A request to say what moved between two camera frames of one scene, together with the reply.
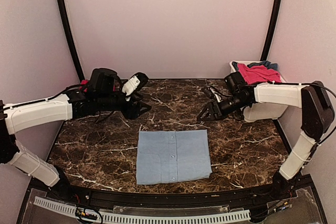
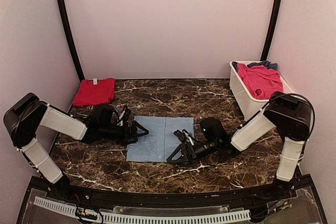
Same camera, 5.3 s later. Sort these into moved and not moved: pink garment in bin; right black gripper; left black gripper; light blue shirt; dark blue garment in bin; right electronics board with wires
Moved: right black gripper; left black gripper; light blue shirt
Not moved: dark blue garment in bin; pink garment in bin; right electronics board with wires
